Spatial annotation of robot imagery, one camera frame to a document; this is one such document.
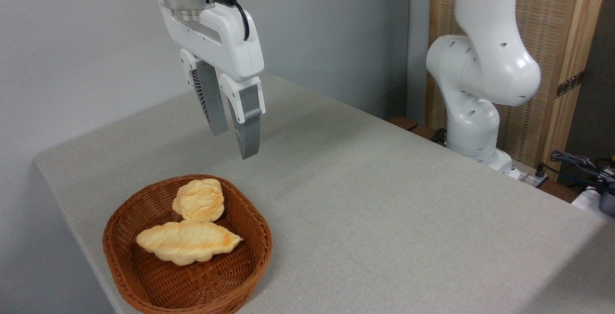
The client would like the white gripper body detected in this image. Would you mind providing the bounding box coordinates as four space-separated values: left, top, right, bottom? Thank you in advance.
159 0 265 83

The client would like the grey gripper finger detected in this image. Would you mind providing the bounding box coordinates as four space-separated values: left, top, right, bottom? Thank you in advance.
219 75 266 161
180 49 229 137

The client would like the round golden bread roll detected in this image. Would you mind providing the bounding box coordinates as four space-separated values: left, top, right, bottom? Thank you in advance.
172 178 226 223

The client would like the long leaf-shaped bread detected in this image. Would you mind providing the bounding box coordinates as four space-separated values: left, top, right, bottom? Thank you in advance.
136 219 243 267

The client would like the grey tablecloth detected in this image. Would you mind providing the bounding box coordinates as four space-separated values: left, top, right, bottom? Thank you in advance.
34 73 615 314

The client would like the brown woven wicker basket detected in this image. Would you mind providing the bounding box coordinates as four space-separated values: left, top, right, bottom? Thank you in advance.
102 175 273 314

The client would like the wood framed bamboo screen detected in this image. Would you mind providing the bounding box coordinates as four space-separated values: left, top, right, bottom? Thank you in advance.
427 0 612 182

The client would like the metal screen hinge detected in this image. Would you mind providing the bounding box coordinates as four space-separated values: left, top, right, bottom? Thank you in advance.
555 71 585 99

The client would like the white flat object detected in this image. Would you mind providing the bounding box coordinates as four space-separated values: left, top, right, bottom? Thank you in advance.
571 187 615 222

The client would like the dark grey box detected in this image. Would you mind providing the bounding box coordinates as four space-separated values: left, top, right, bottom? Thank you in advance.
598 184 615 218

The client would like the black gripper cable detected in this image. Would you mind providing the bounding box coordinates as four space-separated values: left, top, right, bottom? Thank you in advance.
209 0 251 42

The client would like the bundle of dark cables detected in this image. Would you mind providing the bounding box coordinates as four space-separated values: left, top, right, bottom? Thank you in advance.
549 150 615 194

